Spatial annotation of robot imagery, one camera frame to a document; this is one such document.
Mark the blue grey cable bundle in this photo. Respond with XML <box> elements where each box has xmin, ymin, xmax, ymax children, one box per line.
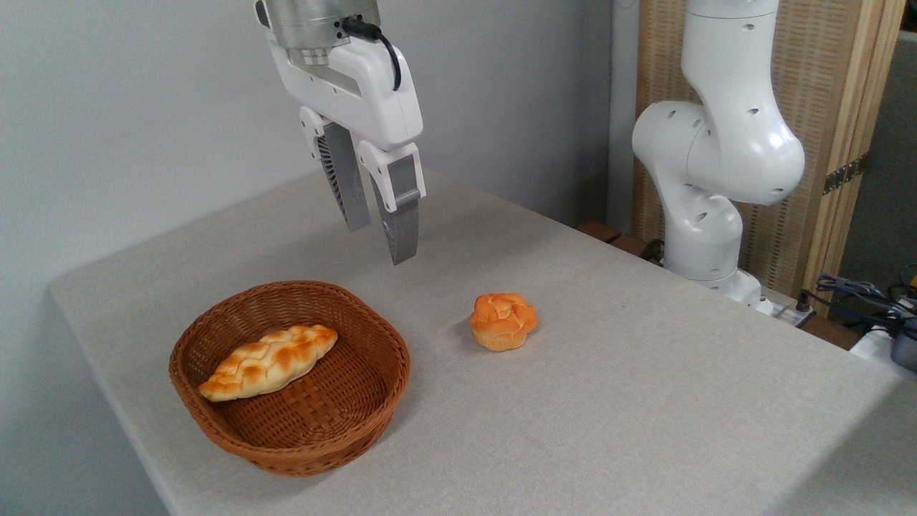
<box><xmin>813</xmin><ymin>274</ymin><xmax>917</xmax><ymax>339</ymax></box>

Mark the round orange bread bun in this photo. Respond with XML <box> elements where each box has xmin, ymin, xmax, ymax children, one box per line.
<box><xmin>469</xmin><ymin>292</ymin><xmax>539</xmax><ymax>353</ymax></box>

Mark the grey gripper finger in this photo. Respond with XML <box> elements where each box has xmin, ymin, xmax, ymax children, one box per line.
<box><xmin>357</xmin><ymin>140</ymin><xmax>428</xmax><ymax>267</ymax></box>
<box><xmin>299</xmin><ymin>107</ymin><xmax>373</xmax><ymax>232</ymax></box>

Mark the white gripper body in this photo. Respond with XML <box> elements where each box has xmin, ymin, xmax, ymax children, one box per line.
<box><xmin>267</xmin><ymin>38</ymin><xmax>424</xmax><ymax>152</ymax></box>

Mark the brown woven wicker basket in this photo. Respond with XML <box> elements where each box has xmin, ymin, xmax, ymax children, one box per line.
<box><xmin>169</xmin><ymin>280</ymin><xmax>412</xmax><ymax>478</ymax></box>

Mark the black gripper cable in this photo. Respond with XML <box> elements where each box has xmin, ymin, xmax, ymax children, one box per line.
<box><xmin>342</xmin><ymin>17</ymin><xmax>403</xmax><ymax>92</ymax></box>

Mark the long braided bread loaf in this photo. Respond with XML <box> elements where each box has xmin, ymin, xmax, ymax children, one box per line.
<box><xmin>198</xmin><ymin>325</ymin><xmax>339</xmax><ymax>403</ymax></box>

